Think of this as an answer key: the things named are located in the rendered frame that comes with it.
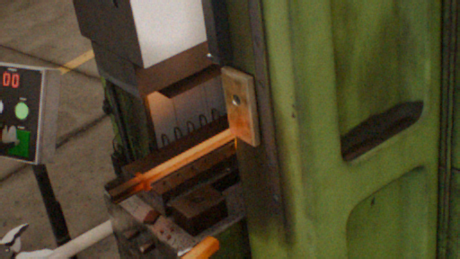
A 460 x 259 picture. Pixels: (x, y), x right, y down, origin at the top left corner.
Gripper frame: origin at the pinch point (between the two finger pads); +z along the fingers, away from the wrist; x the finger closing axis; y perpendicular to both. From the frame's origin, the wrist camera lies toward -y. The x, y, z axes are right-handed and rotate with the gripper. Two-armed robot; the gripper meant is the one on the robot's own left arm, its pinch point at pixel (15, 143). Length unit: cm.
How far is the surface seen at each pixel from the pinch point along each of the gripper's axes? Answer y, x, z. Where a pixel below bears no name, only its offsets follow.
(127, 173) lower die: -2.7, -37.8, 3.2
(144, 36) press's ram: 33, -59, -27
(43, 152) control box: -1.8, -6.9, 4.6
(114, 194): -6.3, -43.4, -10.2
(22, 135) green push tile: 2.5, -1.2, 1.3
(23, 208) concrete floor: -51, 94, 115
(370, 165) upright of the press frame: 10, -104, 2
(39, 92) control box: 15.7, -5.7, 2.0
